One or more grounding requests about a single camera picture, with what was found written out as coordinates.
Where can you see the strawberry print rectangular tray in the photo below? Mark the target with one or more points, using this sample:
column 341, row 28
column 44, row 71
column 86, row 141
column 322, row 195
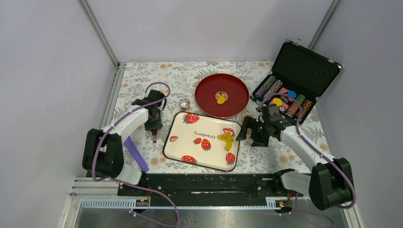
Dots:
column 192, row 139

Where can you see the metal scraper wooden handle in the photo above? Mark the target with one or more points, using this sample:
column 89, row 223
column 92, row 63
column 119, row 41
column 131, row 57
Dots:
column 154, row 135

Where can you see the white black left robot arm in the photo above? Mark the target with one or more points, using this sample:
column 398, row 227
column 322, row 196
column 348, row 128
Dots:
column 110, row 152

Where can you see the black poker chip case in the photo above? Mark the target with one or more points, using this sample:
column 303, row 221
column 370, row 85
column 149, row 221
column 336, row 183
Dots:
column 300, row 70

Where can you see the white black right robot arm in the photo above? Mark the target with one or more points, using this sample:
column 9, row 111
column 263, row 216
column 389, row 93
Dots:
column 330, row 182

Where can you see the yellow poker chip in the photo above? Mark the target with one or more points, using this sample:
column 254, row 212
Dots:
column 277, row 101

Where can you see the clear tape roll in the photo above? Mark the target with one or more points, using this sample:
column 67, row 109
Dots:
column 184, row 104

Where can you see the yellow dough piece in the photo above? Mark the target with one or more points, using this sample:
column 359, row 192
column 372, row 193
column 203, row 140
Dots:
column 228, row 139

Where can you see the wooden dough roller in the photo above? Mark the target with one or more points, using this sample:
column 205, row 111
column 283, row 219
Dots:
column 247, row 123

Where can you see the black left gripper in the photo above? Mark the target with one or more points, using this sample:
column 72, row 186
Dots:
column 157, row 125

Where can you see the round yellow dough wrapper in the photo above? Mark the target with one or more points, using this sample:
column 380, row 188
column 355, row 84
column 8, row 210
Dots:
column 220, row 99

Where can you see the blue poker chip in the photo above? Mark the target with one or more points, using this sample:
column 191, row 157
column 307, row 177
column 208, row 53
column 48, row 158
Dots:
column 292, row 94

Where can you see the round red lacquer tray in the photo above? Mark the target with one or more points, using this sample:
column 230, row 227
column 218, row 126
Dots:
column 233, row 88

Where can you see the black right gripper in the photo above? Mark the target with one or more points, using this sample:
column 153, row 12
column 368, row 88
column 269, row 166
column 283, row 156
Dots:
column 258, row 141

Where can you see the purple cylindrical tool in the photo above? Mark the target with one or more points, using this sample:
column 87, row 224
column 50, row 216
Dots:
column 135, row 154

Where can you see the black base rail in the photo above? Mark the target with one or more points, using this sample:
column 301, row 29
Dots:
column 219, row 190

